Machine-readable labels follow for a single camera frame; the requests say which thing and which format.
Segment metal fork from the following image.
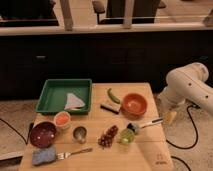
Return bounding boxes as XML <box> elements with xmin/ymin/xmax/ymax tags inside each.
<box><xmin>56</xmin><ymin>148</ymin><xmax>93</xmax><ymax>160</ymax></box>

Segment metal cup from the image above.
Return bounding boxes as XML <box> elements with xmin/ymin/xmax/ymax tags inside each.
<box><xmin>73</xmin><ymin>126</ymin><xmax>87</xmax><ymax>144</ymax></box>

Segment green plastic cup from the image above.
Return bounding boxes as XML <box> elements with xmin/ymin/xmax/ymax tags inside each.
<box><xmin>120</xmin><ymin>128</ymin><xmax>135</xmax><ymax>145</ymax></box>

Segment blue sponge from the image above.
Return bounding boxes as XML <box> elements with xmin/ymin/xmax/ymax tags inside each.
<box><xmin>32</xmin><ymin>147</ymin><xmax>56</xmax><ymax>166</ymax></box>

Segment white folded cloth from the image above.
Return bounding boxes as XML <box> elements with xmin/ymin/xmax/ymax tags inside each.
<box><xmin>64</xmin><ymin>93</ymin><xmax>85</xmax><ymax>110</ymax></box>

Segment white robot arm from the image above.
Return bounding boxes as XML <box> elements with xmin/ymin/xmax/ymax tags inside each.
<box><xmin>158</xmin><ymin>62</ymin><xmax>213</xmax><ymax>124</ymax></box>

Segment black cable on floor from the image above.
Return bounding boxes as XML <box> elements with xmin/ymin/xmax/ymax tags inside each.
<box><xmin>165</xmin><ymin>104</ymin><xmax>200</xmax><ymax>171</ymax></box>

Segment dark red bowl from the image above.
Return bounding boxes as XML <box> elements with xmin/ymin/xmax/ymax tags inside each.
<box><xmin>29</xmin><ymin>122</ymin><xmax>56</xmax><ymax>148</ymax></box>

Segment dark office chair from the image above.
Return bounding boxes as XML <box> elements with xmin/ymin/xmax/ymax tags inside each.
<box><xmin>92</xmin><ymin>0</ymin><xmax>166</xmax><ymax>25</ymax></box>

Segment bunch of dark grapes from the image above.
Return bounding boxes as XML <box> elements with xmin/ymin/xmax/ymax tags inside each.
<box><xmin>98</xmin><ymin>125</ymin><xmax>118</xmax><ymax>148</ymax></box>

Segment black cable left floor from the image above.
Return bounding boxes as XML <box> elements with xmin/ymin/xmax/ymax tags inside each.
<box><xmin>0</xmin><ymin>118</ymin><xmax>35</xmax><ymax>146</ymax></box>

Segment green chili pepper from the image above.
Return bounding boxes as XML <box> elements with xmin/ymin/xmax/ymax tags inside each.
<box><xmin>107</xmin><ymin>88</ymin><xmax>121</xmax><ymax>104</ymax></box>

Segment small orange-filled white cup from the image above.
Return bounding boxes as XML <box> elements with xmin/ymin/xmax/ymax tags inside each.
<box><xmin>54</xmin><ymin>111</ymin><xmax>71</xmax><ymax>130</ymax></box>

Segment green plastic tray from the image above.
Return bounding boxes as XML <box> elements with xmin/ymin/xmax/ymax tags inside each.
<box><xmin>36</xmin><ymin>79</ymin><xmax>92</xmax><ymax>115</ymax></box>

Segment orange bowl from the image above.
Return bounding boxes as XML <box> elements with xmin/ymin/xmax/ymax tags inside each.
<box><xmin>121</xmin><ymin>93</ymin><xmax>148</xmax><ymax>116</ymax></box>

